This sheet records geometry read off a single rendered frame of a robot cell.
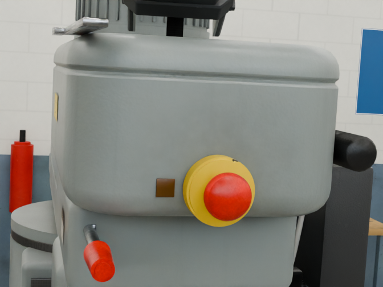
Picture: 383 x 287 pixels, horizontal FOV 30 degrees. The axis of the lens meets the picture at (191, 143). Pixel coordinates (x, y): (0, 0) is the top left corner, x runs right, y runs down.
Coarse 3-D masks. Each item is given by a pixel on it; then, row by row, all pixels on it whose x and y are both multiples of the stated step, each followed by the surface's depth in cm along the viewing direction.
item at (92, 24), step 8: (72, 24) 62; (80, 24) 54; (88, 24) 53; (96, 24) 53; (104, 24) 53; (56, 32) 72; (64, 32) 72; (72, 32) 67; (80, 32) 65; (88, 32) 65
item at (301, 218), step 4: (300, 216) 114; (300, 220) 114; (300, 224) 114; (296, 228) 115; (300, 228) 114; (296, 232) 115; (300, 232) 115; (296, 236) 115; (296, 240) 115; (296, 244) 115; (296, 248) 115; (296, 252) 116
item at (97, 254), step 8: (88, 224) 70; (88, 232) 67; (96, 232) 68; (88, 240) 65; (96, 240) 64; (88, 248) 60; (96, 248) 59; (104, 248) 59; (88, 256) 59; (96, 256) 57; (104, 256) 57; (88, 264) 58; (96, 264) 57; (104, 264) 56; (112, 264) 57; (96, 272) 56; (104, 272) 56; (112, 272) 57; (96, 280) 57; (104, 280) 57
